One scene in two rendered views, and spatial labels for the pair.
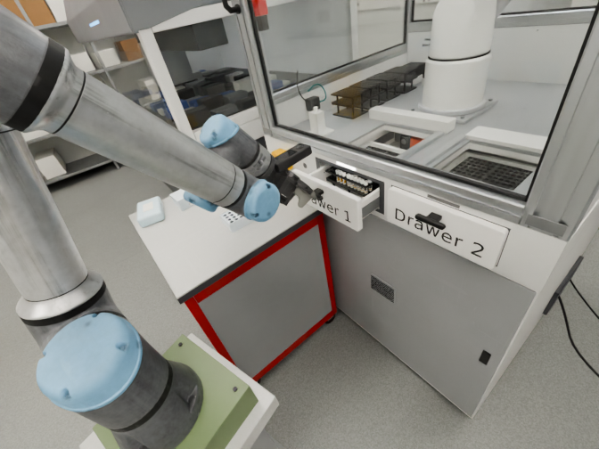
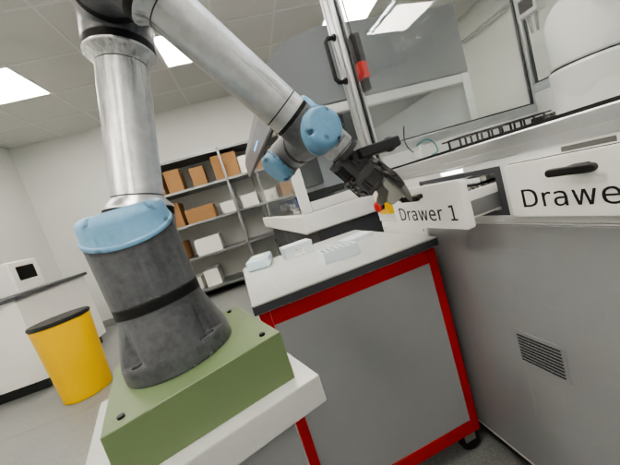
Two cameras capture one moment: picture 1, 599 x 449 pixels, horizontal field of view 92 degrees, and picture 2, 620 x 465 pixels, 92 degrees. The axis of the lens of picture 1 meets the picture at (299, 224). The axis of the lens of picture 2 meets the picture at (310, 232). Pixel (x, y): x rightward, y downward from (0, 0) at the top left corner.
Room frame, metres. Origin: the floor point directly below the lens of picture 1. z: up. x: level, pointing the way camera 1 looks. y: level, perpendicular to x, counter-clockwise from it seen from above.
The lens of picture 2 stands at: (-0.08, -0.04, 0.99)
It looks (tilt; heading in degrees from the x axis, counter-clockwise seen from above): 7 degrees down; 18
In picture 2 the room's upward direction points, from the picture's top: 17 degrees counter-clockwise
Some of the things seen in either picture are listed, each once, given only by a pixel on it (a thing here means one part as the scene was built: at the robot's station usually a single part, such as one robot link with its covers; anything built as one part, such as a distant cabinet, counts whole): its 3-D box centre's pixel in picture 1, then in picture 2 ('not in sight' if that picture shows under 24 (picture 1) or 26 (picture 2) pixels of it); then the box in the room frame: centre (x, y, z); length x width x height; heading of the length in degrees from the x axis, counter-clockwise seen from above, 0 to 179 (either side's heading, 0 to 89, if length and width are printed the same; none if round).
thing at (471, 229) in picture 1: (437, 224); (590, 183); (0.53, -0.34, 0.87); 0.29 x 0.02 x 0.11; 32
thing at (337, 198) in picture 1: (324, 198); (425, 207); (0.75, -0.09, 0.87); 0.29 x 0.02 x 0.11; 32
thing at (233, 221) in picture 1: (241, 216); (338, 252); (0.89, 0.20, 0.78); 0.12 x 0.08 x 0.04; 120
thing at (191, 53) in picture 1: (201, 59); (332, 170); (2.44, 0.43, 1.13); 1.78 x 1.14 x 0.45; 32
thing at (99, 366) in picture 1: (106, 366); (137, 248); (0.25, 0.33, 0.99); 0.13 x 0.12 x 0.14; 43
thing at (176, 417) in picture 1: (149, 398); (169, 322); (0.25, 0.32, 0.87); 0.15 x 0.15 x 0.10
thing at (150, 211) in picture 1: (150, 210); (259, 261); (1.06, 0.59, 0.78); 0.15 x 0.10 x 0.04; 18
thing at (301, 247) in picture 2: (189, 195); (296, 248); (1.11, 0.43, 0.79); 0.13 x 0.09 x 0.05; 124
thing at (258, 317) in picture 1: (245, 274); (347, 346); (0.99, 0.30, 0.38); 0.62 x 0.58 x 0.76; 32
